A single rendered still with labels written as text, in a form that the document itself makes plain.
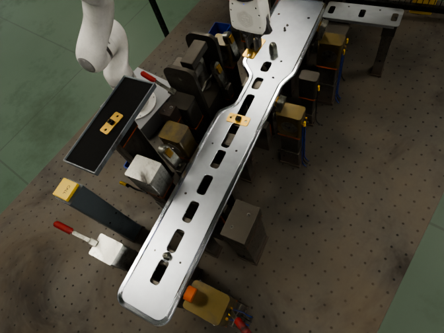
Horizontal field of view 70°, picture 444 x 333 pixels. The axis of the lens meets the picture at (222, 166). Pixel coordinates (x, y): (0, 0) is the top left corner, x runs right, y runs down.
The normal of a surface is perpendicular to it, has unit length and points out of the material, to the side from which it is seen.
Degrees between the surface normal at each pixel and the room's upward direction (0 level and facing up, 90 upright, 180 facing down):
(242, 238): 0
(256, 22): 88
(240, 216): 0
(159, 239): 0
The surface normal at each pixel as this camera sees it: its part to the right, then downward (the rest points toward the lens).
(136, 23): -0.20, -0.46
